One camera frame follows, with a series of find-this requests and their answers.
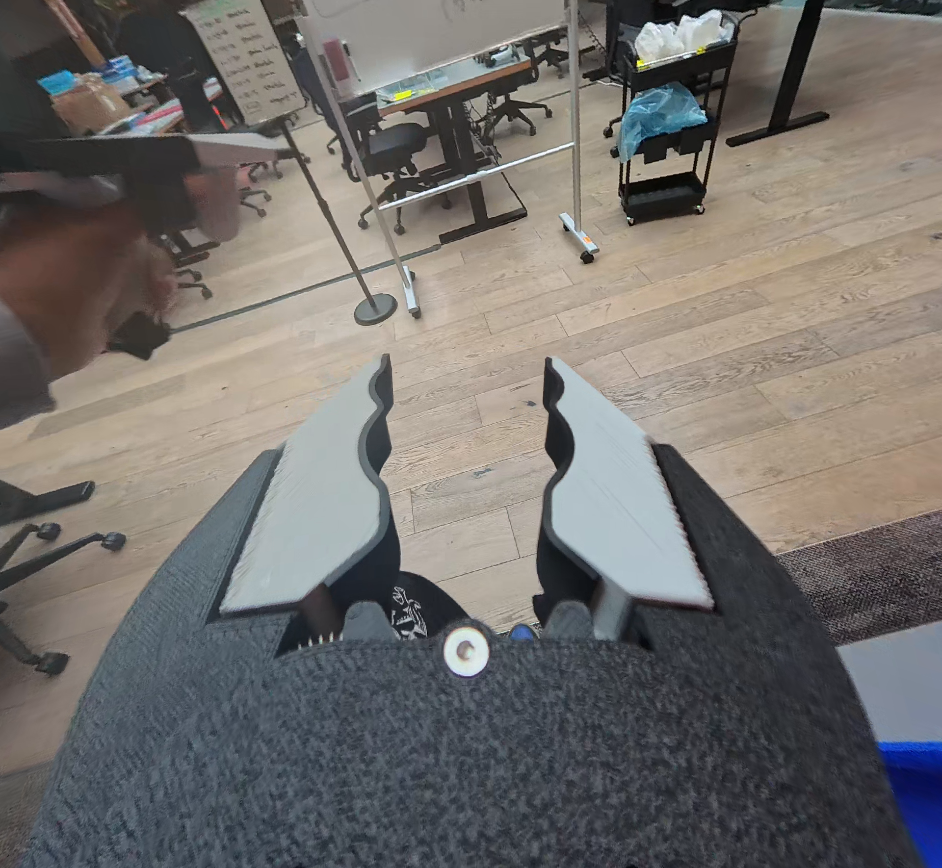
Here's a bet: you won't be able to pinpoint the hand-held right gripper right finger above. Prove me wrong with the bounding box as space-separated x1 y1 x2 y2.
542 357 715 642

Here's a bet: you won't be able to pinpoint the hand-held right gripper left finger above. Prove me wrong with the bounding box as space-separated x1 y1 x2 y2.
219 355 394 615

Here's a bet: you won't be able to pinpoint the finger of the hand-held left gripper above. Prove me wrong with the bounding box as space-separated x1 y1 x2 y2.
187 130 297 168

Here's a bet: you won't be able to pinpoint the person's left forearm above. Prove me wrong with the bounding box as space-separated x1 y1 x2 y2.
0 298 58 431

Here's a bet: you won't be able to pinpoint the black-legged office desk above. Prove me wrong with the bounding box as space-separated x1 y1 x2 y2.
374 54 543 244

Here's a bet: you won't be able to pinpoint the cardboard box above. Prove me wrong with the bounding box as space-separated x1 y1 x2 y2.
51 77 131 135

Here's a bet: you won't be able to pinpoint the small whiteboard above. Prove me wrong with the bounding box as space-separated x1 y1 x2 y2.
180 0 399 328

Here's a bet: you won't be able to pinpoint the black office chairs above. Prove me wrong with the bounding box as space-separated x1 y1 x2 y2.
158 0 663 300

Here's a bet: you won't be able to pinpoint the black chair base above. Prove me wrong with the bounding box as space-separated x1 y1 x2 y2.
0 478 128 678

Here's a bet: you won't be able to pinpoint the black rolling cart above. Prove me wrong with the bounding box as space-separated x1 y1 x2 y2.
617 9 740 227

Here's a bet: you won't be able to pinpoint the blue plastic bag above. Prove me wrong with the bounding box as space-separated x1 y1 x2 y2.
617 81 709 162

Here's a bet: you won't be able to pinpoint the blue plastic bin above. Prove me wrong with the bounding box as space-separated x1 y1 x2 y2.
878 739 942 868

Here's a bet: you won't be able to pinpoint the white plastic bags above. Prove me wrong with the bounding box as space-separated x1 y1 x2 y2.
633 9 727 64

